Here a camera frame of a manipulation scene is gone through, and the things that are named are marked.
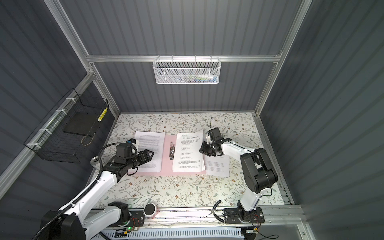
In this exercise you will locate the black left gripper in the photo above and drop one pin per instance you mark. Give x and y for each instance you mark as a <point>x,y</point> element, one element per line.
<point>144,156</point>

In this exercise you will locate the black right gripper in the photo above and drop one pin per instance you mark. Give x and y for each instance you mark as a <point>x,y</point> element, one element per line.
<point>204,149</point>

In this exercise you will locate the printed white paper sheet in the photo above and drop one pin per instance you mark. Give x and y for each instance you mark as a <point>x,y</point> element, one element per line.
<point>153,142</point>

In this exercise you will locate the white sheet with Chinese text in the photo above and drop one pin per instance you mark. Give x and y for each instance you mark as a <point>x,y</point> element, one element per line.
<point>187,158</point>

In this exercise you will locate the pink file folder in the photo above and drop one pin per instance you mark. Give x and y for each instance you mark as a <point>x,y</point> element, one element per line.
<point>166,167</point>

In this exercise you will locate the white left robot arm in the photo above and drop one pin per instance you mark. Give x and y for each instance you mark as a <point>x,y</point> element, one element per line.
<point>71,221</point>

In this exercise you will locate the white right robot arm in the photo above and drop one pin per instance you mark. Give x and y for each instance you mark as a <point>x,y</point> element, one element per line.
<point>258,172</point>

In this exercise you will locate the silver metal folder clip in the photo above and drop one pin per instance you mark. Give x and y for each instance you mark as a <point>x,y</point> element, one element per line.
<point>172,151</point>

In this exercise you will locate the white paper stack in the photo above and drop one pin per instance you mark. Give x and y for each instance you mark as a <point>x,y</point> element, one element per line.
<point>217,166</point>

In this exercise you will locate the white beverage can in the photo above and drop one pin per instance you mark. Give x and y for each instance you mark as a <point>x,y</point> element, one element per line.
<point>94,161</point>

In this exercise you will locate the white perforated vent strip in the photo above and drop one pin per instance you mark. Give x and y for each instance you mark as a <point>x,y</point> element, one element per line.
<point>210,233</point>

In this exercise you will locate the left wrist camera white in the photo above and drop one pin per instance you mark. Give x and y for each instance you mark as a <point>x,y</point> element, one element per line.
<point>131,142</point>

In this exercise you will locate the black handled pliers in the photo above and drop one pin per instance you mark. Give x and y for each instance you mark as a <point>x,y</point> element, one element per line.
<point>214,212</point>

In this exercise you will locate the black wire mesh basket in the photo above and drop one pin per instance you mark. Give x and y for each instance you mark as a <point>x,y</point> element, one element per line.
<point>69,134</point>

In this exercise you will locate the white wire mesh basket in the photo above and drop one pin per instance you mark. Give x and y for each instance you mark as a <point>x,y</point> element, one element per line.
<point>187,73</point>

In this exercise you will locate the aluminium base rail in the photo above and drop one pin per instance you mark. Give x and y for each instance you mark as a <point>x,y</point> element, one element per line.
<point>190,217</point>

